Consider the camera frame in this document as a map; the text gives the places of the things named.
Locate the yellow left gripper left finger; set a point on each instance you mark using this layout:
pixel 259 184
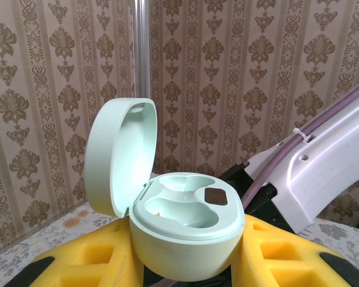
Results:
pixel 107 269

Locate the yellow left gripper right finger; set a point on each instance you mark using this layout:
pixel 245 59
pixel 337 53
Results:
pixel 251 269

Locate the mint green earbud charging case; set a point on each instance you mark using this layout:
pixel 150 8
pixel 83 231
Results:
pixel 179 239

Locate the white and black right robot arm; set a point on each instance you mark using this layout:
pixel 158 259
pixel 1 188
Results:
pixel 323 179

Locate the aluminium corner post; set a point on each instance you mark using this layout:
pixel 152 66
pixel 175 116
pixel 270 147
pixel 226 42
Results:
pixel 141 45

